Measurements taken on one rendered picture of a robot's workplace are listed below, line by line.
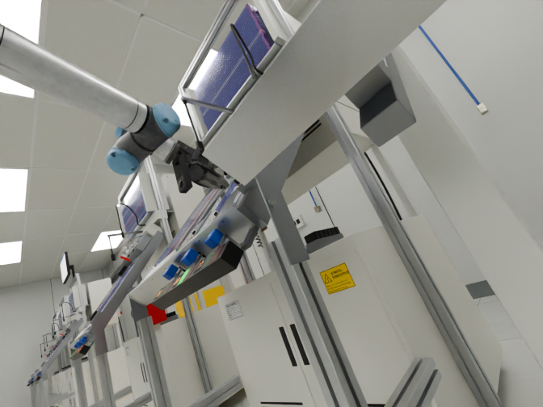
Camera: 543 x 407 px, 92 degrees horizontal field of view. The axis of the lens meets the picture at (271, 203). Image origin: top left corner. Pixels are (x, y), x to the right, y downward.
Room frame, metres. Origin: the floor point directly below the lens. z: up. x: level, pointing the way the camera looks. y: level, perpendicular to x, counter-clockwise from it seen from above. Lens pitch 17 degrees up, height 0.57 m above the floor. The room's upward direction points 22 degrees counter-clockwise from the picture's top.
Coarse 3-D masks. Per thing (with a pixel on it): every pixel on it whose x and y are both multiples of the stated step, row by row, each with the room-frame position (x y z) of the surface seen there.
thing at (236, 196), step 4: (236, 192) 0.64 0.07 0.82; (240, 192) 0.59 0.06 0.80; (228, 196) 0.68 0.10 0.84; (232, 196) 0.65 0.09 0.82; (236, 196) 0.58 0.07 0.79; (240, 196) 0.56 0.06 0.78; (228, 200) 0.66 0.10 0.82; (232, 200) 0.61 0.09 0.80; (236, 200) 0.57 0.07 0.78; (240, 200) 0.54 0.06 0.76; (224, 204) 0.66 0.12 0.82; (228, 204) 0.62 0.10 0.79; (224, 208) 0.63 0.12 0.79; (212, 212) 0.74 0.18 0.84; (220, 212) 0.64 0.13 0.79; (208, 216) 0.74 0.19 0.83; (216, 216) 0.63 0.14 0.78; (204, 220) 0.74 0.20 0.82; (204, 224) 0.71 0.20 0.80; (200, 228) 0.72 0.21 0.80; (196, 232) 0.73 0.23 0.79
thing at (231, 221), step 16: (208, 224) 0.51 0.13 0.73; (224, 224) 0.50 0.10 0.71; (240, 224) 0.49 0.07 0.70; (192, 240) 0.56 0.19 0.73; (240, 240) 0.52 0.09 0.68; (176, 256) 0.62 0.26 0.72; (160, 272) 0.71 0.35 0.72; (176, 272) 0.69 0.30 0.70; (144, 288) 0.81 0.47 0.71; (160, 288) 0.79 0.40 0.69
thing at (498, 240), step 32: (416, 96) 0.33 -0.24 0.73; (416, 128) 0.34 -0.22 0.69; (448, 128) 0.32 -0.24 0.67; (416, 160) 0.35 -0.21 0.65; (448, 160) 0.33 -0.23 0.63; (480, 160) 0.35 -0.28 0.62; (448, 192) 0.35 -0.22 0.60; (480, 192) 0.33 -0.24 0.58; (480, 224) 0.34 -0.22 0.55; (512, 224) 0.32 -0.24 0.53; (480, 256) 0.35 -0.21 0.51; (512, 256) 0.33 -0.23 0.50; (512, 288) 0.34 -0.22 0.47; (512, 320) 0.36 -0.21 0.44
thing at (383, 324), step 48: (384, 240) 0.80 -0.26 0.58; (432, 240) 1.11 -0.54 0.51; (240, 288) 1.02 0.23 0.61; (336, 288) 0.75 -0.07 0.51; (384, 288) 0.70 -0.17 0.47; (240, 336) 1.08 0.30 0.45; (288, 336) 0.91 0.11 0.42; (384, 336) 0.71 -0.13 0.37; (432, 336) 0.79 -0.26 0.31; (480, 336) 1.05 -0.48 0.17; (288, 384) 0.97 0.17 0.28; (384, 384) 0.75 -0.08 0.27
